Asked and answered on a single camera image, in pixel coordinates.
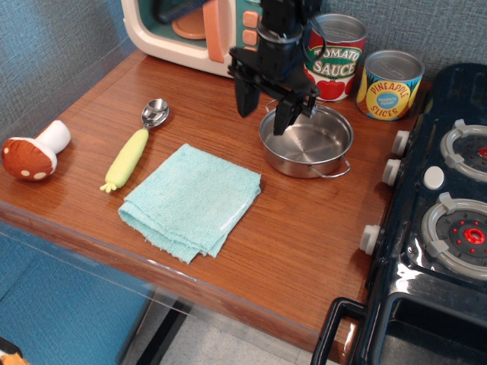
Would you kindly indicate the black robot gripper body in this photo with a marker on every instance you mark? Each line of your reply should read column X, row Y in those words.
column 276, row 68

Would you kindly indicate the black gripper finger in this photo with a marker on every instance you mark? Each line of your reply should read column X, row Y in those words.
column 289, row 108
column 247, row 95

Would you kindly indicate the silver steel pot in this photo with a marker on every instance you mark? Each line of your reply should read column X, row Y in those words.
column 311, row 148

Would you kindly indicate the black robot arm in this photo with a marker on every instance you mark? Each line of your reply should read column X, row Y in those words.
column 287, row 18

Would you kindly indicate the tomato sauce can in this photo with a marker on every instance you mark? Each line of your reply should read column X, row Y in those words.
column 333, row 52

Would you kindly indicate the teal toy microwave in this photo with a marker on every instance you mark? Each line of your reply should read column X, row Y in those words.
column 195, row 34

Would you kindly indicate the pineapple slices can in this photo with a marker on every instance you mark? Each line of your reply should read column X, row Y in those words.
column 389, row 84

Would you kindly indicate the light blue folded cloth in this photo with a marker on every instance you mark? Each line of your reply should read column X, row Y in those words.
column 189, row 205

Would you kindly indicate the brown plush mushroom toy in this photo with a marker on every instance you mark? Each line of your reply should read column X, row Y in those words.
column 35, row 159

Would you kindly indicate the black toy stove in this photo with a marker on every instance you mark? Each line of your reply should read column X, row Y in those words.
column 426, row 301

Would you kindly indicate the orange object at corner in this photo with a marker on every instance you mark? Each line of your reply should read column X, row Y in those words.
column 11, row 355

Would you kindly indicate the spoon with green handle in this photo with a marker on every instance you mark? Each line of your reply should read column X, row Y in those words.
column 154, row 114

